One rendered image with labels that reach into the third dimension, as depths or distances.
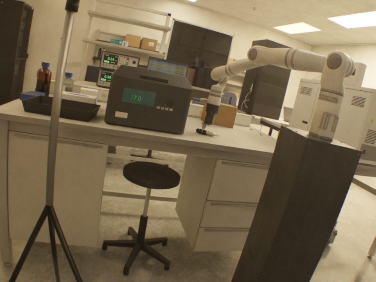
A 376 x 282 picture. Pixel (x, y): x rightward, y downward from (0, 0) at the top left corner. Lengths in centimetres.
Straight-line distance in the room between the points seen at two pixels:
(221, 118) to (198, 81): 171
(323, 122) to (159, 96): 78
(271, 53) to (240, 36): 536
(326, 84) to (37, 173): 136
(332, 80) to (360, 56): 537
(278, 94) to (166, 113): 275
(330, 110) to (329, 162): 19
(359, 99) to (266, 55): 104
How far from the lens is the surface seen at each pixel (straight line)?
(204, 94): 396
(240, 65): 144
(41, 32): 622
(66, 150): 141
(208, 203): 161
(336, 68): 107
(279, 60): 123
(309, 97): 253
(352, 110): 215
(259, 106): 385
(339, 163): 104
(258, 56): 130
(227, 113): 207
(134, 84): 136
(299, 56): 118
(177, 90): 139
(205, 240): 175
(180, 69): 343
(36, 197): 155
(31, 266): 183
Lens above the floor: 120
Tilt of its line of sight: 13 degrees down
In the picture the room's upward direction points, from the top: 13 degrees clockwise
